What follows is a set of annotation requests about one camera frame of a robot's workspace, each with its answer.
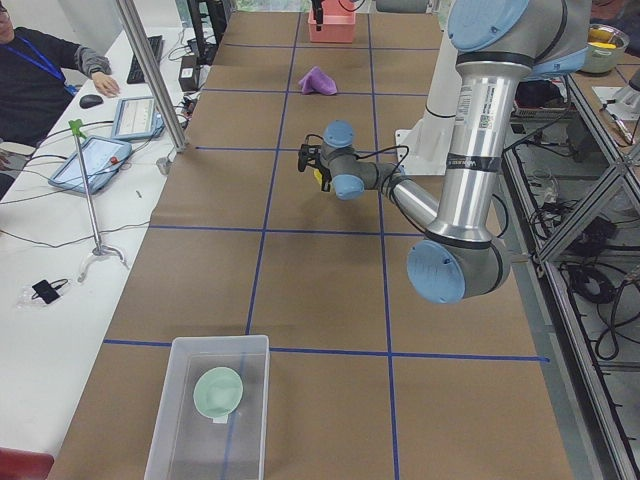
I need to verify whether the seated person in black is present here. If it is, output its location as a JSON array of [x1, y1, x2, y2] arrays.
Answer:
[[1, 8, 113, 146]]

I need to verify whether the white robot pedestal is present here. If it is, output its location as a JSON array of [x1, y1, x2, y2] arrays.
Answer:
[[395, 31, 461, 176]]

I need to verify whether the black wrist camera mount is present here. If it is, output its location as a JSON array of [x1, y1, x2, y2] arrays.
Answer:
[[297, 143, 321, 173]]

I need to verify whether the steel bowl with yellow items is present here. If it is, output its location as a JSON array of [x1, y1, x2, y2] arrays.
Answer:
[[581, 24, 630, 74]]

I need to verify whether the clear plastic box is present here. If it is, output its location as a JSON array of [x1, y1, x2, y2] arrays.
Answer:
[[144, 335, 270, 479]]

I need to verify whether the person's hand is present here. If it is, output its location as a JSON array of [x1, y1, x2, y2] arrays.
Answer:
[[91, 72, 120, 98]]

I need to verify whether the small black device with strap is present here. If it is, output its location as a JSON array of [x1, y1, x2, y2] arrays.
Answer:
[[31, 279, 69, 305]]

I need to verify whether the pink plastic bin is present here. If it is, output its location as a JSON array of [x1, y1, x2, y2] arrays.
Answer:
[[307, 12, 356, 43]]

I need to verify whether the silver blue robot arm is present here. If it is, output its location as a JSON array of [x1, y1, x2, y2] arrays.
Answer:
[[311, 1, 591, 303]]

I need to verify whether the green handled reacher grabber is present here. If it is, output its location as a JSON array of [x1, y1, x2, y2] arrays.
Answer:
[[69, 119, 129, 283]]

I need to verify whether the black keyboard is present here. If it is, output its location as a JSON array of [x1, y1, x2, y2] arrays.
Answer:
[[126, 35, 165, 85]]

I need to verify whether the purple cloth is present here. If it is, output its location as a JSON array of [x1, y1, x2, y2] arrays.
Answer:
[[298, 66, 338, 96]]

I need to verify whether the black power adapter box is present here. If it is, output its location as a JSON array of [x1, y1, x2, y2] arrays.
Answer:
[[178, 55, 201, 92]]

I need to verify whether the aluminium frame post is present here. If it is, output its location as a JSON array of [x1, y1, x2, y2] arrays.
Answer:
[[115, 0, 187, 153]]

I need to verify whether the mint green bowl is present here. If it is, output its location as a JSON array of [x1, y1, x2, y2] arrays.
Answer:
[[193, 366, 244, 423]]

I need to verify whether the black computer mouse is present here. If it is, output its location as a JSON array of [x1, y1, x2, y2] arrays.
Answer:
[[79, 94, 104, 109]]

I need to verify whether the far blue teach pendant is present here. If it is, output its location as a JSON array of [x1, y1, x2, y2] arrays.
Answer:
[[111, 96, 164, 141]]

